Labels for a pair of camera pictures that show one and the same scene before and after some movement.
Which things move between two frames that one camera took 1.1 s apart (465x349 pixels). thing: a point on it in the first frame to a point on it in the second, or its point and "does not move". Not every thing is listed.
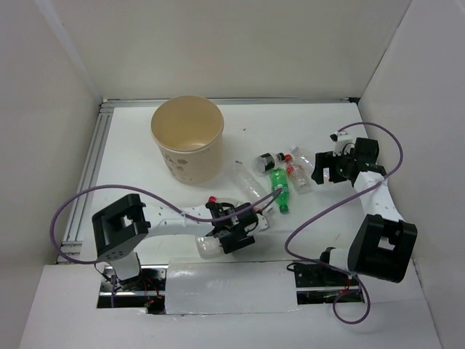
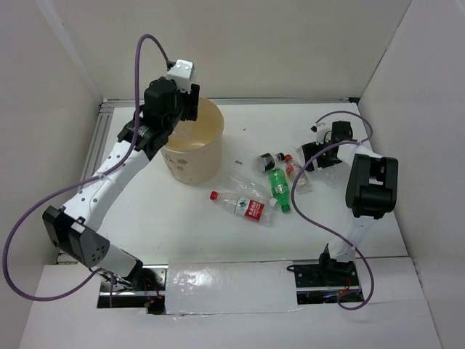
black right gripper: x=322 y=162 to x=312 y=149
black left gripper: x=231 y=244 to x=193 y=102
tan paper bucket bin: x=189 y=130 does not move
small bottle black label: x=266 y=161 does not move
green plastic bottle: x=278 y=179 does not move
